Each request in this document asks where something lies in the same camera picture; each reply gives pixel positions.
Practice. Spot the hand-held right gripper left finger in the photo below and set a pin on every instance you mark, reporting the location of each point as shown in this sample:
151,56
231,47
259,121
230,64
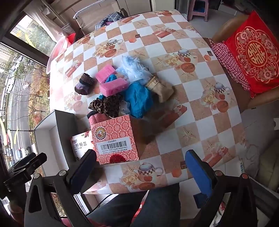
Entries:
84,168

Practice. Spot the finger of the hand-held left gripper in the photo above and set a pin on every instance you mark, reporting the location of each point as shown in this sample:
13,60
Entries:
23,162
26,172

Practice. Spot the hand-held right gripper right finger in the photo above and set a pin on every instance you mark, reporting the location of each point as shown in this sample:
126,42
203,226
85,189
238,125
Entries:
199,172

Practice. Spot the grey cardboard box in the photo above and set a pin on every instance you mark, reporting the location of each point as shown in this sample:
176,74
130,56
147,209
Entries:
63,124

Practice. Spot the pink knitted cloth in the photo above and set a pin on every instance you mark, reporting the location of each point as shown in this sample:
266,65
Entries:
98,119

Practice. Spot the leopard print scrunchie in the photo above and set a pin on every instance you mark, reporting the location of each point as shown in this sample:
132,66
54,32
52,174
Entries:
109,105

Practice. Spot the white polka dot scrunchie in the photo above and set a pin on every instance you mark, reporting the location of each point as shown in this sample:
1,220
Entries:
124,108

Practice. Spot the pink sponge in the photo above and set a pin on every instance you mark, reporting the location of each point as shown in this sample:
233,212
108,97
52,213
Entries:
113,87
105,73

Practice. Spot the large blue mesh cloth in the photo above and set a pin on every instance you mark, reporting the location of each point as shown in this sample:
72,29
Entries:
137,98

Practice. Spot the beige knitted sock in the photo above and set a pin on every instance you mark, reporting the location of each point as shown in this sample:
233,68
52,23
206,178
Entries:
160,91

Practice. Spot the small blue mesh cloth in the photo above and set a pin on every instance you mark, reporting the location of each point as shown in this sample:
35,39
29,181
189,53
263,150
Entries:
111,78

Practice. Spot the light blue fluffy scrunchie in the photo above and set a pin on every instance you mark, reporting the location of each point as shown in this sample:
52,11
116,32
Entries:
133,67

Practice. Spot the red patterned carton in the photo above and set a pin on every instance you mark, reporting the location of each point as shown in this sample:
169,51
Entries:
113,135

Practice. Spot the person's jeans leg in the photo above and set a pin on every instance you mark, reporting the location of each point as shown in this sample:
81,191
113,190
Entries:
135,207

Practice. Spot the large window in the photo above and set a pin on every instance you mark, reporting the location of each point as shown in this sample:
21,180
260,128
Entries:
21,87

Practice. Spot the checked printed tablecloth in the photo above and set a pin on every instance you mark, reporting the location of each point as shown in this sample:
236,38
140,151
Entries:
165,72

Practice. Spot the translucent pink basin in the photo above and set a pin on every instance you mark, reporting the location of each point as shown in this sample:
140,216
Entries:
57,52

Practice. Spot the red white gingham cloth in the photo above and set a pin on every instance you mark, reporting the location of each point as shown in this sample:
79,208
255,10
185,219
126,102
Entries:
226,59

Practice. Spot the red plastic basin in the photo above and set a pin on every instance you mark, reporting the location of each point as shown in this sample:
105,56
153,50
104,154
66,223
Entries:
71,38

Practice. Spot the red gold-print cushion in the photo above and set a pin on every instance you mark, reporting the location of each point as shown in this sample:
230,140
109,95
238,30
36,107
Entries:
257,52

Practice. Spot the sheer curtain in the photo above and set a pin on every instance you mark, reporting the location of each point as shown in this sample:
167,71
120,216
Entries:
43,21

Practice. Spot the dark plaid cloth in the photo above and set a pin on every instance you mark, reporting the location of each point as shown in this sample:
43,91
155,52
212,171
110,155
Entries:
113,17

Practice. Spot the pink plastic stool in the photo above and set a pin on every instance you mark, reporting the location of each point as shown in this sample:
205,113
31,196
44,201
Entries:
197,12

